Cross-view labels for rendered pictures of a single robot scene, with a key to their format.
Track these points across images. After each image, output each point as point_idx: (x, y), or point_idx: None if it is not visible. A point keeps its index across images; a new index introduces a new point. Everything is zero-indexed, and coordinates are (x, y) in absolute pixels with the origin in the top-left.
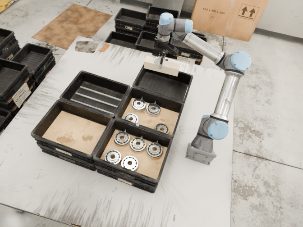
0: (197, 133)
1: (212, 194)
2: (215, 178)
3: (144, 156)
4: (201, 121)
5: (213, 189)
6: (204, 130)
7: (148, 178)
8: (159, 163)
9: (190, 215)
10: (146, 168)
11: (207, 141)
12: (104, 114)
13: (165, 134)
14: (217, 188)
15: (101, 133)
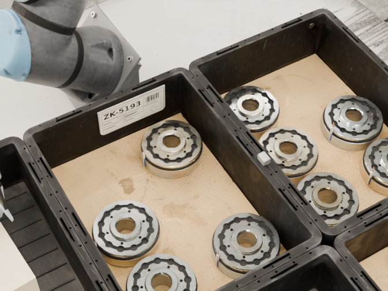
0: (76, 68)
1: (169, 14)
2: (123, 31)
3: (287, 122)
4: (41, 60)
5: (156, 19)
6: (76, 23)
7: (344, 25)
8: (260, 85)
9: (258, 16)
10: (308, 94)
11: (81, 30)
12: (357, 273)
13: (198, 84)
14: (142, 15)
15: (382, 276)
